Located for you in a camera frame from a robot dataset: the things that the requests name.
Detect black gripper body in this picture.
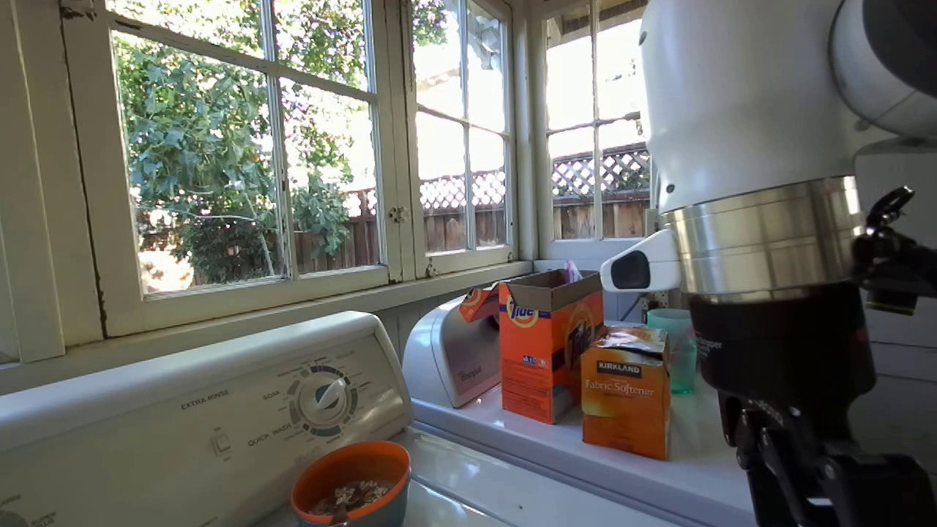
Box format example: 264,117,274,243
684,281,877,433

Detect teal translucent cup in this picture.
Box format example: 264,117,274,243
644,306,700,398

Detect Kirkland fabric softener box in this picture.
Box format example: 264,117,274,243
577,325,675,462

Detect white dryer silver panel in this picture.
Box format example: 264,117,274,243
401,290,760,527

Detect orange Tide detergent box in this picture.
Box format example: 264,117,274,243
455,269,609,427

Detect wooden lattice fence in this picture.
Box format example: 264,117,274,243
290,142,653,278

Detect white framed window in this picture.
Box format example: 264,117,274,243
54,0,413,339
393,0,526,281
530,0,655,278

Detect orange bowl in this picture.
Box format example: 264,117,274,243
287,440,414,527

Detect round washer dial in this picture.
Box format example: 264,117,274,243
287,364,356,440

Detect green garden trees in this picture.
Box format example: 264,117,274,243
107,0,379,294

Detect white washing machine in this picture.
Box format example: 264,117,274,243
0,307,684,527

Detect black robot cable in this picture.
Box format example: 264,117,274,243
849,183,937,319

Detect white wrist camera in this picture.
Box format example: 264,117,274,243
597,230,684,297

